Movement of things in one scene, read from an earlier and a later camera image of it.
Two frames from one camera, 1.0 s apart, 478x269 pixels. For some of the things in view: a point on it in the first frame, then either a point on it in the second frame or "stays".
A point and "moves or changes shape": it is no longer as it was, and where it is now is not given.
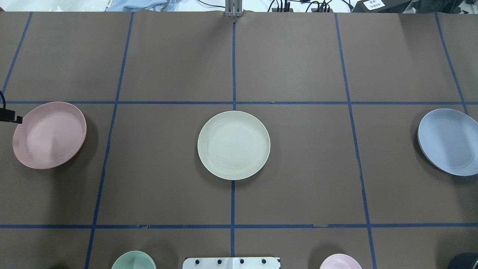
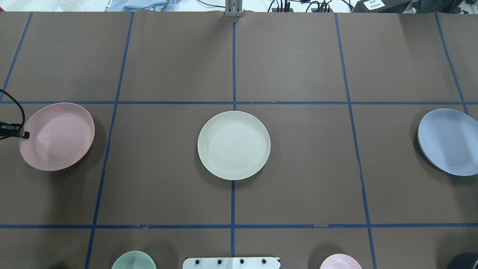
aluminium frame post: x=233 y=8 stays
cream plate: x=233 y=145 stays
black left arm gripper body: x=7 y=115 → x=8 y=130
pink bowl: x=340 y=261 stays
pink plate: x=51 y=134 moves or changes shape
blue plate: x=449 y=137 stays
